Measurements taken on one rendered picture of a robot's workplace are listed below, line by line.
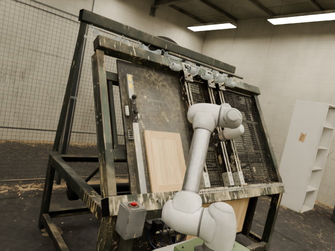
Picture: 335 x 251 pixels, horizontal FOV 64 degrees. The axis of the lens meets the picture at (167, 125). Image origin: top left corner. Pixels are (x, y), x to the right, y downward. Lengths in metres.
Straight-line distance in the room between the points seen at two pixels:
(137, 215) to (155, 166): 0.56
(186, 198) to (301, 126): 4.35
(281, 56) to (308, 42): 0.68
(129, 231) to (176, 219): 0.30
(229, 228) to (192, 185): 0.28
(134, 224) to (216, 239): 0.47
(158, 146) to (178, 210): 0.78
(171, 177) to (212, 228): 0.78
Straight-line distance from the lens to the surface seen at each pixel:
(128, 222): 1.58
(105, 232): 1.83
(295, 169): 5.63
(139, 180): 1.91
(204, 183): 2.29
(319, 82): 7.14
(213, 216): 1.43
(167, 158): 2.14
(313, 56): 7.35
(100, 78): 2.03
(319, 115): 5.51
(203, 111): 1.59
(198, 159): 1.52
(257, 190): 2.90
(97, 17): 2.68
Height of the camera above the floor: 1.58
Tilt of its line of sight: 6 degrees down
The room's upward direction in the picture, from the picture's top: 12 degrees clockwise
